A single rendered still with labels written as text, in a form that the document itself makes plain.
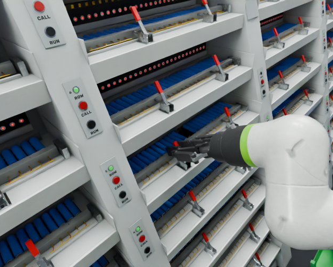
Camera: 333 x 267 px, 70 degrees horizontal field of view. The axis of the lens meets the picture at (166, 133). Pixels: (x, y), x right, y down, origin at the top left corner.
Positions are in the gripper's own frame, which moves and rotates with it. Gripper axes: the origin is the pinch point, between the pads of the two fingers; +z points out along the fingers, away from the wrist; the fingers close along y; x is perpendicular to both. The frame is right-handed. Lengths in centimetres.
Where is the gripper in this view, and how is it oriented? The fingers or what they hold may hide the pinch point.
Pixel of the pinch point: (178, 148)
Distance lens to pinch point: 72.3
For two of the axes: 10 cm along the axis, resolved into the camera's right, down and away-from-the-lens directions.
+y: 7.1, -4.5, 5.4
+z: -5.8, 0.7, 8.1
